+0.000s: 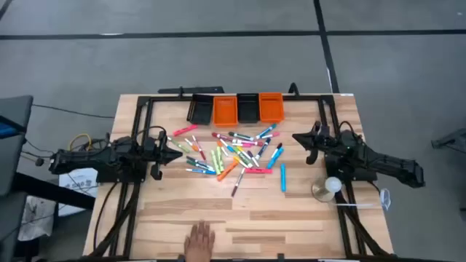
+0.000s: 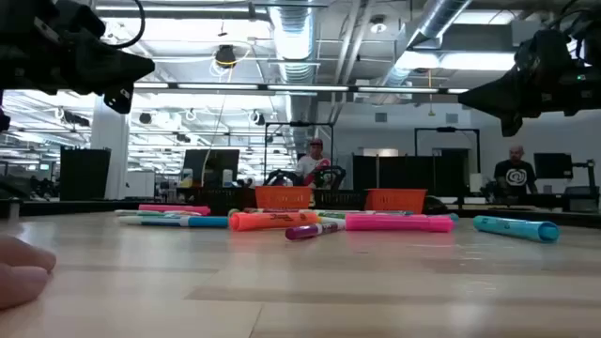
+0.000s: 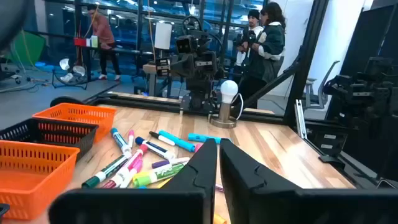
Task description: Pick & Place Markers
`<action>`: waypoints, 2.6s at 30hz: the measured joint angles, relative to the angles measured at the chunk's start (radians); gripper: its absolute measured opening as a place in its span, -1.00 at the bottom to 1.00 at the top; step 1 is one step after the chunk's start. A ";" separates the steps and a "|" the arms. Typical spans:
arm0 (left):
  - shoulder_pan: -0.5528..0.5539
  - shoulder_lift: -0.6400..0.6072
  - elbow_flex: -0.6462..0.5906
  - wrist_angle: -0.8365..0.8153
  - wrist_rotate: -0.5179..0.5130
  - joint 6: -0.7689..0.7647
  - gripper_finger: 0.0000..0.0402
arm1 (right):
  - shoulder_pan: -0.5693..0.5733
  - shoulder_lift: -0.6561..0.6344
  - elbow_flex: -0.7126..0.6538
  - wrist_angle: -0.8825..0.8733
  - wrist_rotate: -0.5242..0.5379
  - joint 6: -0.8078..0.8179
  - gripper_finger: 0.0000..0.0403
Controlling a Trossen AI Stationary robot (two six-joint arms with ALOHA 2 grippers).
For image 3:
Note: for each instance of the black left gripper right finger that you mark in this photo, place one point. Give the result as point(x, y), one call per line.
point(264, 202)

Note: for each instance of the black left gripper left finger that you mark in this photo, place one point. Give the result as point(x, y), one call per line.
point(186, 202)

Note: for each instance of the green Expo marker lime cap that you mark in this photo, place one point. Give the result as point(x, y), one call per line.
point(155, 175)

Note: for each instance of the light blue highlighter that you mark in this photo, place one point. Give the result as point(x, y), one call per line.
point(177, 141)
point(199, 137)

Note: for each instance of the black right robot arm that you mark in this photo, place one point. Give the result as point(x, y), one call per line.
point(202, 90)

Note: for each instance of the black background robot arm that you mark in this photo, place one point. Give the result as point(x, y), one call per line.
point(357, 90)

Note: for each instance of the purple capped Expo marker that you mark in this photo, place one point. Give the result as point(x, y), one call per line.
point(219, 187)

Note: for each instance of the white rectangular panel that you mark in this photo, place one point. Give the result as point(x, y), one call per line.
point(163, 35)

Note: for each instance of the white bulb brass lamp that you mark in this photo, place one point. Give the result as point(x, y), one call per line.
point(229, 90)

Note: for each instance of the pink capped marker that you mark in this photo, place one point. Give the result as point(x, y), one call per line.
point(132, 173)
point(131, 138)

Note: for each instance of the dark blue capped white marker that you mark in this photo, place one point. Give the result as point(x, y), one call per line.
point(155, 148)

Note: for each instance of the person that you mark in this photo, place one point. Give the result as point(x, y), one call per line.
point(104, 31)
point(253, 15)
point(270, 46)

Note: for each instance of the dark green capped marker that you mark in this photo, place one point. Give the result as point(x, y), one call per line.
point(105, 171)

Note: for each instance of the blue capped Expo marker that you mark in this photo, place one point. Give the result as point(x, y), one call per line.
point(119, 140)

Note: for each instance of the red white green box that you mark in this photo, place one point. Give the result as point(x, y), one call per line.
point(85, 42)

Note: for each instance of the orange plastic mesh basket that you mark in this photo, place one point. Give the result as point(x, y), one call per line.
point(34, 183)
point(93, 116)

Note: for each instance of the grey office chair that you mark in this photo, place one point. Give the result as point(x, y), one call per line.
point(311, 93)

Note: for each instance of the black stand white reflectors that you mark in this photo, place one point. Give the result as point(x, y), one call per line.
point(64, 63)

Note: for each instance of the black plastic mesh basket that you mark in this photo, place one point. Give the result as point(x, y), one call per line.
point(77, 137)

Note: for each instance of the black wheel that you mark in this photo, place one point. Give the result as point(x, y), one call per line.
point(65, 101)

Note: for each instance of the green cloth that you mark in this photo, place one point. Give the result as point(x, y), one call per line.
point(28, 46)

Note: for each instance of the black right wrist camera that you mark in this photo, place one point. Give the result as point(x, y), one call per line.
point(186, 45)

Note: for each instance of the white metal bracket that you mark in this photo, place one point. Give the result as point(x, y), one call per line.
point(300, 118)

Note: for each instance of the black wall panel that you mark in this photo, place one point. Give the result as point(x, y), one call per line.
point(367, 37)

